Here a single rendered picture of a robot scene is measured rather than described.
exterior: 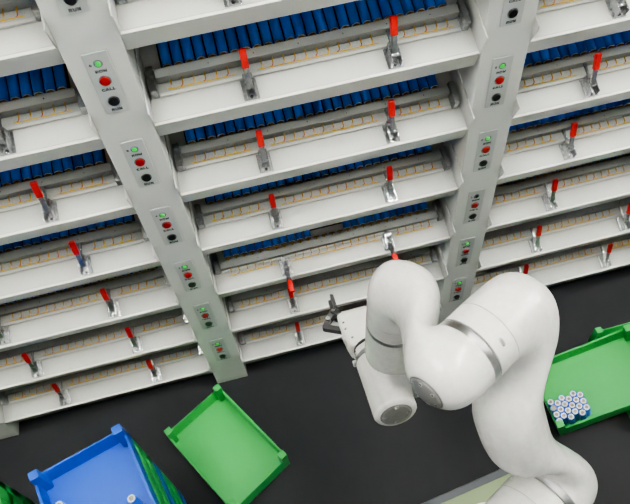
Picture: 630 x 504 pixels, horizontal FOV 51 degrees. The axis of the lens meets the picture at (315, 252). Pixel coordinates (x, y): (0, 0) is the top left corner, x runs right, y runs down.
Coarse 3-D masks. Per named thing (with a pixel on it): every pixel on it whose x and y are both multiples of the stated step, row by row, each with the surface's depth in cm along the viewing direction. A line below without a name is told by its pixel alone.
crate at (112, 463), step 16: (112, 432) 137; (96, 448) 140; (112, 448) 143; (128, 448) 143; (64, 464) 138; (80, 464) 142; (96, 464) 142; (112, 464) 141; (128, 464) 141; (32, 480) 133; (48, 480) 138; (64, 480) 140; (80, 480) 140; (96, 480) 140; (112, 480) 139; (128, 480) 139; (144, 480) 134; (48, 496) 138; (64, 496) 138; (80, 496) 138; (96, 496) 138; (112, 496) 137; (144, 496) 137
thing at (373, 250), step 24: (408, 216) 170; (360, 240) 168; (408, 240) 168; (432, 240) 168; (216, 264) 163; (264, 264) 166; (312, 264) 166; (336, 264) 166; (216, 288) 162; (240, 288) 164
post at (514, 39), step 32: (480, 0) 116; (512, 32) 119; (480, 64) 124; (512, 64) 126; (480, 96) 130; (512, 96) 132; (480, 128) 138; (480, 224) 167; (448, 256) 176; (448, 288) 190
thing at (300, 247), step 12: (420, 216) 167; (432, 216) 167; (360, 228) 166; (372, 228) 166; (384, 228) 166; (420, 228) 168; (312, 240) 165; (324, 240) 165; (336, 240) 165; (372, 240) 167; (264, 252) 164; (276, 252) 164; (288, 252) 164; (324, 252) 166; (228, 264) 163; (240, 264) 163; (276, 264) 165
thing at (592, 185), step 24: (576, 168) 171; (600, 168) 171; (624, 168) 174; (504, 192) 169; (528, 192) 172; (552, 192) 167; (576, 192) 172; (600, 192) 172; (624, 192) 172; (504, 216) 170; (528, 216) 170
